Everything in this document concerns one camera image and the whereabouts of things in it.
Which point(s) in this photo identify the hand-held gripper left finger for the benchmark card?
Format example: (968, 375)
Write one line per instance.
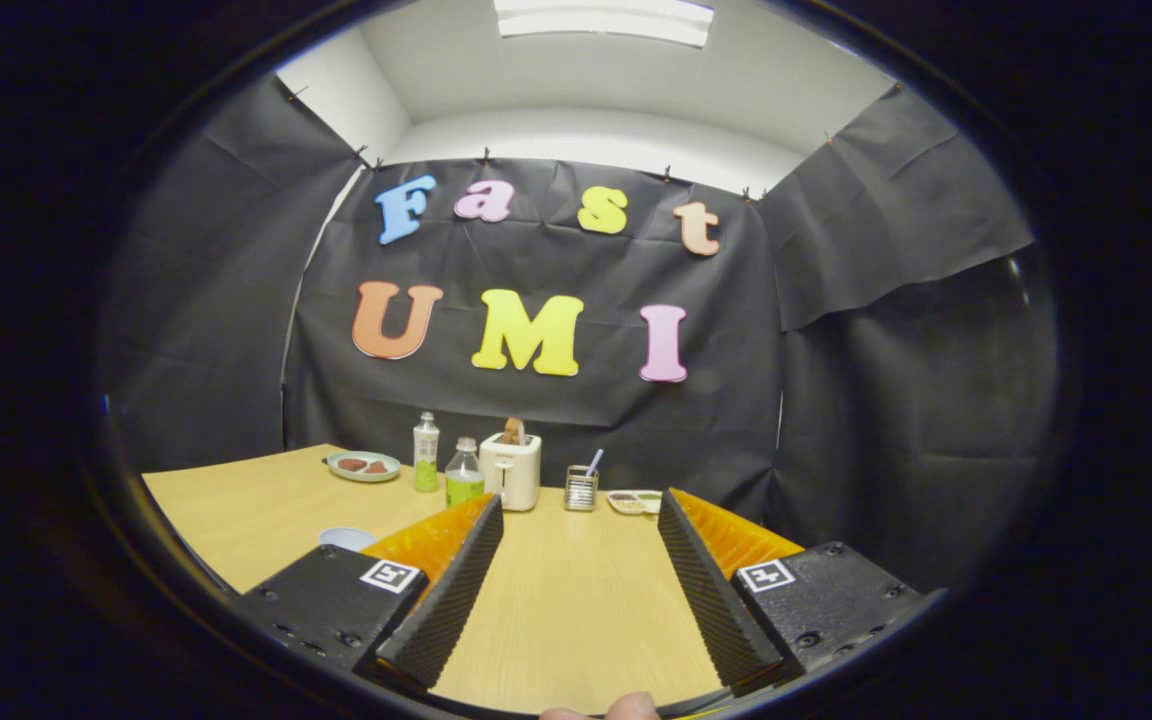
(446, 600)

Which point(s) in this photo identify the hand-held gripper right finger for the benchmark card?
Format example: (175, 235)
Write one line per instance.
(716, 600)

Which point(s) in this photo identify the green label juice bottle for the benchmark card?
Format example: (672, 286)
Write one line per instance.
(464, 490)

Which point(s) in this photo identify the pale grey cup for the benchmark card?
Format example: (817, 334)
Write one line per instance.
(346, 538)

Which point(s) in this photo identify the slim green label bottle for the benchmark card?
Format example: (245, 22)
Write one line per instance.
(426, 460)

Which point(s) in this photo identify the white divided tray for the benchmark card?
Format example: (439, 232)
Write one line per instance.
(633, 502)

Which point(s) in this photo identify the wooden table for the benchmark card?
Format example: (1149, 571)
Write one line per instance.
(576, 600)

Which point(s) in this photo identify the cream toaster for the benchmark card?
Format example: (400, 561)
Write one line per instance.
(516, 475)

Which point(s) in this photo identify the pale green plate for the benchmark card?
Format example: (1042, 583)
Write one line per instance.
(361, 476)

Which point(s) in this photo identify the metal mesh holder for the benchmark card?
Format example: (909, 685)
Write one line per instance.
(581, 492)

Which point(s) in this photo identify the toast slice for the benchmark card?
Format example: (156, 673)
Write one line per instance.
(514, 431)

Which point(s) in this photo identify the ceiling light panel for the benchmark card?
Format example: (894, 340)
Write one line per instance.
(604, 20)

